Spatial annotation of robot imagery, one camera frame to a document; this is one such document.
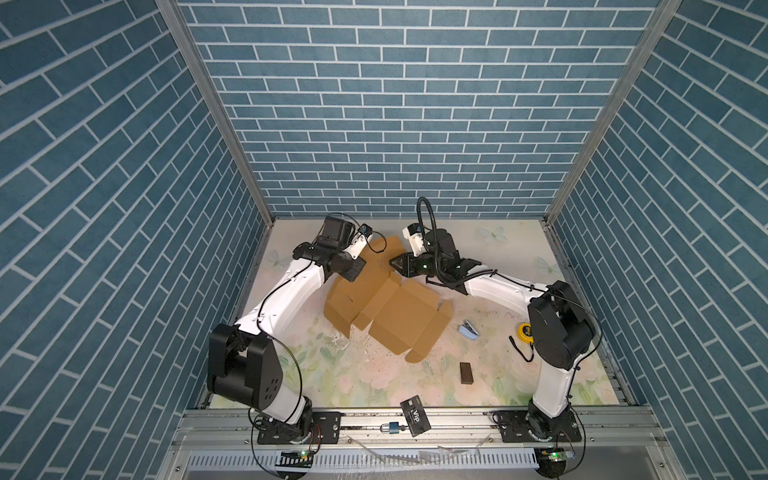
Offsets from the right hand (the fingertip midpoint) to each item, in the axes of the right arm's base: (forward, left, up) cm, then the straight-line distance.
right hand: (390, 258), depth 88 cm
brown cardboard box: (-10, -5, -17) cm, 20 cm away
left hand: (-2, +10, +1) cm, 10 cm away
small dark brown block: (-26, -23, -17) cm, 39 cm away
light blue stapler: (-14, -24, -15) cm, 32 cm away
